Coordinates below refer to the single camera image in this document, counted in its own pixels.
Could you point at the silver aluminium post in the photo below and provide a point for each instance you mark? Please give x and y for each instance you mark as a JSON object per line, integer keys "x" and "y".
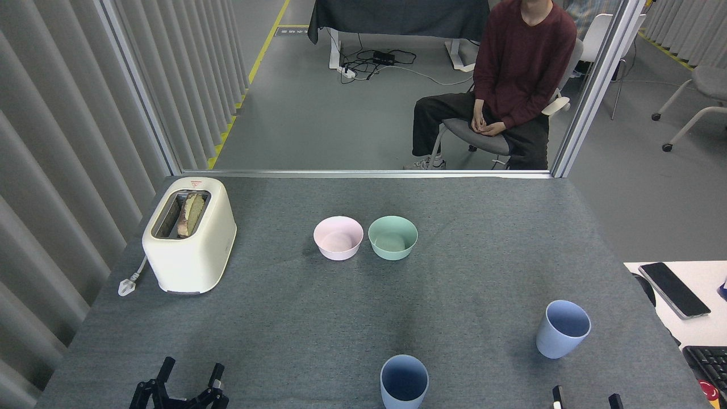
{"x": 596, "y": 85}

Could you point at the white power strip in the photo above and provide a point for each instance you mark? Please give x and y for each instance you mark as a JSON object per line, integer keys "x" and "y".
{"x": 346, "y": 72}

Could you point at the red round object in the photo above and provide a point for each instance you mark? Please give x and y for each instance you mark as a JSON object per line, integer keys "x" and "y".
{"x": 709, "y": 393}

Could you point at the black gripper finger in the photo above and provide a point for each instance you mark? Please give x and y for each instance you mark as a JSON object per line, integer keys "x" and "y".
{"x": 161, "y": 382}
{"x": 558, "y": 399}
{"x": 214, "y": 384}
{"x": 615, "y": 402}

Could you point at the black power strip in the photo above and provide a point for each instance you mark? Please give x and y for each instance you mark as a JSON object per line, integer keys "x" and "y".
{"x": 384, "y": 57}

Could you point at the cream white toaster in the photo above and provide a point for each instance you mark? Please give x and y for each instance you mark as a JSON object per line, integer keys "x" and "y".
{"x": 190, "y": 261}

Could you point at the toast slice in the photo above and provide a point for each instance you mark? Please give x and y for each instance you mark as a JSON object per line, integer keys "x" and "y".
{"x": 192, "y": 213}

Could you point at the silver aluminium rail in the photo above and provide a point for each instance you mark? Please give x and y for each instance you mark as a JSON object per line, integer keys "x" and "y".
{"x": 363, "y": 174}

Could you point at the person in background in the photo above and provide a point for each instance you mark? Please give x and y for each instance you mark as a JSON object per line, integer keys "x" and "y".
{"x": 588, "y": 11}

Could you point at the white side desk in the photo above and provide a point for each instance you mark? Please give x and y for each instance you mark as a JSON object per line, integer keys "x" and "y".
{"x": 713, "y": 329}

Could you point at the blue object on desk edge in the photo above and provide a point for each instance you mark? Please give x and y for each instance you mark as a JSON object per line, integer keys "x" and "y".
{"x": 723, "y": 291}

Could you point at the table with black cloth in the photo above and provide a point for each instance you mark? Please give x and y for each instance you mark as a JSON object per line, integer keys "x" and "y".
{"x": 392, "y": 14}

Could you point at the light blue plastic cup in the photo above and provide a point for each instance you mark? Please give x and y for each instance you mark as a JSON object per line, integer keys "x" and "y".
{"x": 404, "y": 383}
{"x": 554, "y": 343}

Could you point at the person's left hand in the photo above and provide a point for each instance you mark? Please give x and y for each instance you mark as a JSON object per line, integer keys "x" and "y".
{"x": 495, "y": 129}

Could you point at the black smartphone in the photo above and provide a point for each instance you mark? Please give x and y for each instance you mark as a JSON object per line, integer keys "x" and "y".
{"x": 674, "y": 289}

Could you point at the grey swivel chair white base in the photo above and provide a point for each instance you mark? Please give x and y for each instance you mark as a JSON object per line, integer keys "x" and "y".
{"x": 713, "y": 82}

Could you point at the green plastic bowl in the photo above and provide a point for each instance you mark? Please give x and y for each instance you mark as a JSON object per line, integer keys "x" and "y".
{"x": 392, "y": 243}

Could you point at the grey office chair with armrests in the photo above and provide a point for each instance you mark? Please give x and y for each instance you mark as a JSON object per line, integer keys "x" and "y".
{"x": 483, "y": 139}

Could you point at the white plastic chair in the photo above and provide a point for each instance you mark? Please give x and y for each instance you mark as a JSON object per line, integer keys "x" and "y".
{"x": 602, "y": 40}

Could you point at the black keyboard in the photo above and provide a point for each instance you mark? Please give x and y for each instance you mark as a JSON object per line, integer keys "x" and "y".
{"x": 710, "y": 363}

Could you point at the person's right hand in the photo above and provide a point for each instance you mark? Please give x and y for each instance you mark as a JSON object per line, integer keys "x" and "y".
{"x": 478, "y": 121}

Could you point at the pink plastic bowl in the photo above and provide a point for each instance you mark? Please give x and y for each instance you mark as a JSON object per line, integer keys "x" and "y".
{"x": 338, "y": 241}

